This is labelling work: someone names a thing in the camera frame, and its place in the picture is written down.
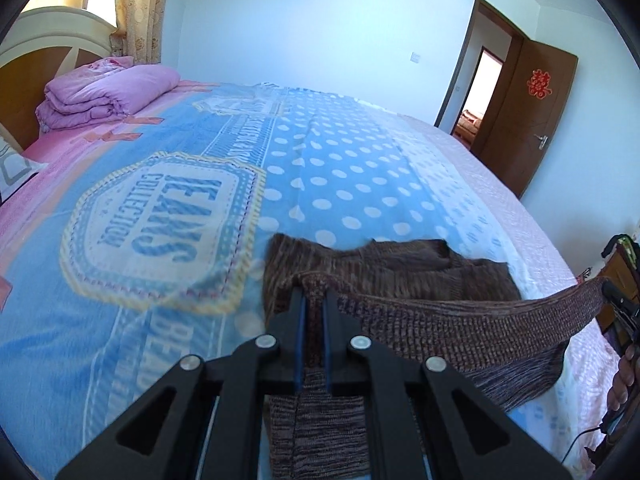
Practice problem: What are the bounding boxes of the brown knitted sweater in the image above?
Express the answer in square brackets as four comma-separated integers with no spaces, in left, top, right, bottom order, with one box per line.
[262,234,603,479]

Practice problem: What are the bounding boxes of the wooden furniture with clothes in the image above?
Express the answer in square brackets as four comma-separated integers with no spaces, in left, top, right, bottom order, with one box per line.
[596,232,640,336]

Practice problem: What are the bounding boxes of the person's right hand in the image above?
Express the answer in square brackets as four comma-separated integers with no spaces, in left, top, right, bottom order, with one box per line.
[608,344,639,411]

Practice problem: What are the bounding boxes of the blue pink patterned bedsheet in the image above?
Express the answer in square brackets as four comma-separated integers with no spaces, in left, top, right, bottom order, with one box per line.
[0,77,624,480]

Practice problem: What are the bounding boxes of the brown wooden door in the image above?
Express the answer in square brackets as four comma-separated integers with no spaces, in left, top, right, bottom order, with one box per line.
[471,39,578,197]

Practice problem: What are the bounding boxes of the red paper door decoration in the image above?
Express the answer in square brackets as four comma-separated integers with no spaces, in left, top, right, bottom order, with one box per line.
[526,70,553,100]

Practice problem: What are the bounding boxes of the white patterned pillow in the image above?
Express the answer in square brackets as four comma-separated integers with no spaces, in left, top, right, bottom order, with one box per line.
[0,139,48,204]

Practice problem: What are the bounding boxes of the folded pink quilt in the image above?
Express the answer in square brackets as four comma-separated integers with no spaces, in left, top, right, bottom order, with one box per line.
[35,56,180,134]

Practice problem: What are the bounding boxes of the cream wooden headboard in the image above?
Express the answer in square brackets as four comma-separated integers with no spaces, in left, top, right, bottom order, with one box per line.
[1,6,115,152]

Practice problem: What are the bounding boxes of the beige patterned curtain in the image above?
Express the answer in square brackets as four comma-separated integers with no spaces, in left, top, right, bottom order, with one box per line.
[111,0,166,64]

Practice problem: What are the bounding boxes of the black cable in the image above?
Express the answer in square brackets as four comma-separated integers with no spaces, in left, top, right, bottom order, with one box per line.
[558,424,609,463]

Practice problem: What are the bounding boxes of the silver door handle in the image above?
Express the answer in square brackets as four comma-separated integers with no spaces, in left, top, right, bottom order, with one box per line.
[534,134,549,151]

